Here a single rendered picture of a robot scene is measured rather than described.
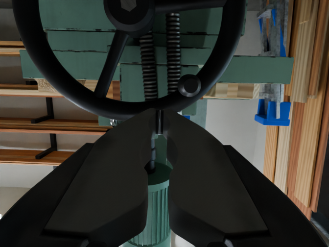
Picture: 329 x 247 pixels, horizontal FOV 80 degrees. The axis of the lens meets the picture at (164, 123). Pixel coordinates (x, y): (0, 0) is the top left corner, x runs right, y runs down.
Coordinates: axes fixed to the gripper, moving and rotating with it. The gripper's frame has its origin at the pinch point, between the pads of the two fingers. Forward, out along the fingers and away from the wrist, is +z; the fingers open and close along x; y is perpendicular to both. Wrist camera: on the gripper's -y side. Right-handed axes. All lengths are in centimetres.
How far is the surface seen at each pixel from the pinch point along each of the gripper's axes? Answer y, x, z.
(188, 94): 2.7, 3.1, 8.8
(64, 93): 5.0, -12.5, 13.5
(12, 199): 256, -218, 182
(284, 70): 7.0, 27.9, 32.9
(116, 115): 7.7, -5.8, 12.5
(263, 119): 56, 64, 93
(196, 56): 2.5, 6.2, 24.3
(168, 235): 63, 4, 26
